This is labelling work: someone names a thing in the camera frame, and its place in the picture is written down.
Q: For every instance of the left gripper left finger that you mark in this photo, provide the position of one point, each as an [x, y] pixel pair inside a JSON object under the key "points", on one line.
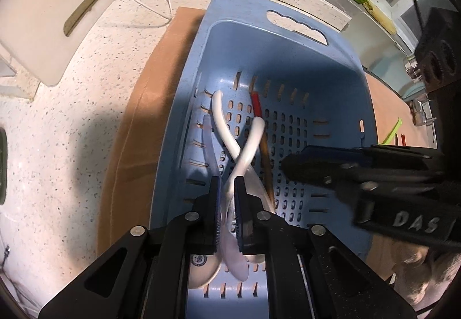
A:
{"points": [[206, 229]]}

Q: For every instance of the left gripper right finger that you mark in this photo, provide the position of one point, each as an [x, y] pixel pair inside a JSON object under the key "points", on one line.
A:
{"points": [[248, 235]]}

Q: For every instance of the white ceramic spoon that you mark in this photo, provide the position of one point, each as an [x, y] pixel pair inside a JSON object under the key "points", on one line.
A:
{"points": [[204, 268], [246, 149]]}

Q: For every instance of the green plastic spoon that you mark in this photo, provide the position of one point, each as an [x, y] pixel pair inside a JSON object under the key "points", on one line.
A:
{"points": [[390, 138]]}

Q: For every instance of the red wooden chopstick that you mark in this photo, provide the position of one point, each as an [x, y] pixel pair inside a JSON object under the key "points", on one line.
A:
{"points": [[264, 151]]}

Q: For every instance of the blue plastic drain basket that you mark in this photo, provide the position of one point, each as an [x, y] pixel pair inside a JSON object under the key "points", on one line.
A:
{"points": [[313, 92]]}

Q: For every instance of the right white knit glove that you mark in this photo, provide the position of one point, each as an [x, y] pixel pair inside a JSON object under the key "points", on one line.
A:
{"points": [[420, 270]]}

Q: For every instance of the yellow sponge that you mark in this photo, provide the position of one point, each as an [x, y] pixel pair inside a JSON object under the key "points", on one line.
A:
{"points": [[378, 15]]}

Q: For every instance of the white cutting board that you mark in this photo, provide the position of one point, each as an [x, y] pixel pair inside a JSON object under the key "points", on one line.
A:
{"points": [[32, 31]]}

